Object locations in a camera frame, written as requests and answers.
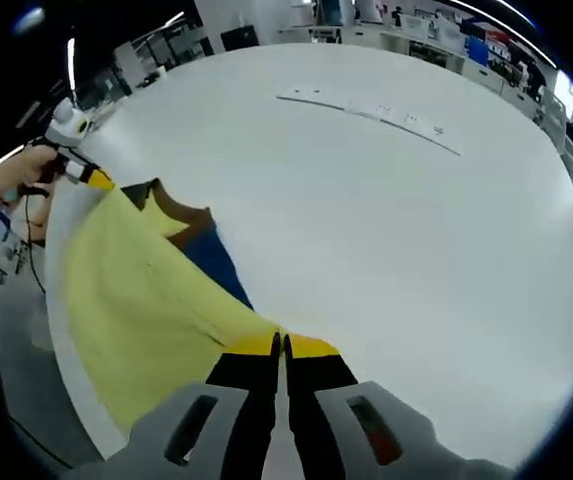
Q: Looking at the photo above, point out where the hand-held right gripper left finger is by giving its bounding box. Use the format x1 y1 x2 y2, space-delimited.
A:
78 332 284 480

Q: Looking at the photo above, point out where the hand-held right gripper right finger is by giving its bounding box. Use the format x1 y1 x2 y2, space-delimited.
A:
282 333 513 480

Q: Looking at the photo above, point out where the yellow blue black garment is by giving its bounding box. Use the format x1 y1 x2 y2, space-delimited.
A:
63 177 335 441

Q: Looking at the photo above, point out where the person's left hand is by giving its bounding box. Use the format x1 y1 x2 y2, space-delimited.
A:
18 144 60 186

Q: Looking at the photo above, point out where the black cabinet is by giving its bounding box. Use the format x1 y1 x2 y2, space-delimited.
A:
220 24 260 52

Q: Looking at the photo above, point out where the white table socket strip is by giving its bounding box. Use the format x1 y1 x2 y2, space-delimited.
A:
275 87 463 157

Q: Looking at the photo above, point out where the blue storage bin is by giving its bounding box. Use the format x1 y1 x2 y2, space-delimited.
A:
465 38 488 64

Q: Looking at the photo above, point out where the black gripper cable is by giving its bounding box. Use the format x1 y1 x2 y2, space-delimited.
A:
17 184 48 297

